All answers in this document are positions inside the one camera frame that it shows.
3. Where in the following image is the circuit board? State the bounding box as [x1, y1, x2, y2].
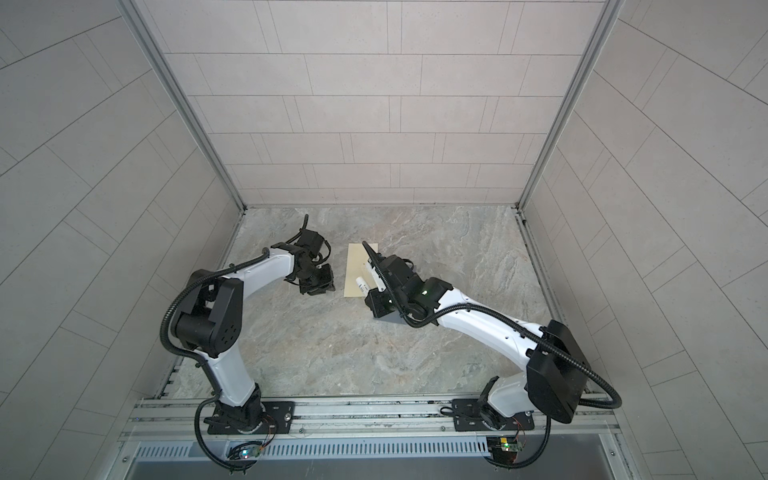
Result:
[486, 436, 525, 464]
[227, 441, 263, 461]

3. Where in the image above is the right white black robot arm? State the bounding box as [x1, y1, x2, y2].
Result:
[363, 244, 623, 430]

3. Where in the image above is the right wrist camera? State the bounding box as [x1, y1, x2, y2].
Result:
[367, 264, 386, 292]

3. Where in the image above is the aluminium mounting rail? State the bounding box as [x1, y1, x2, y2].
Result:
[119, 392, 619, 442]

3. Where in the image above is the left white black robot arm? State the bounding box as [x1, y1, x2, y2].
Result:
[159, 215, 335, 434]

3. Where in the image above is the grey envelope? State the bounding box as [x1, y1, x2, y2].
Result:
[376, 311, 411, 326]

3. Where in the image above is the right black base cable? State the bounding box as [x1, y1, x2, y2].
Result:
[487, 413, 553, 470]

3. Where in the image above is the black base cable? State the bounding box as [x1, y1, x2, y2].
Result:
[193, 392, 253, 473]
[487, 413, 553, 470]

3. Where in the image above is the white glue stick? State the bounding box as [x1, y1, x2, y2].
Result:
[356, 277, 370, 297]

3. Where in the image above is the yellow paper envelope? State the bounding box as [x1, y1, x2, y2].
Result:
[344, 243, 378, 298]

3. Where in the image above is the left black base cable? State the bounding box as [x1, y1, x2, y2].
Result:
[193, 392, 253, 473]

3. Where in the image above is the left circuit board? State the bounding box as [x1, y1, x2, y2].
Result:
[227, 441, 263, 461]

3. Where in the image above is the right circuit board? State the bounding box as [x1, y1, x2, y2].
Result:
[486, 436, 525, 464]

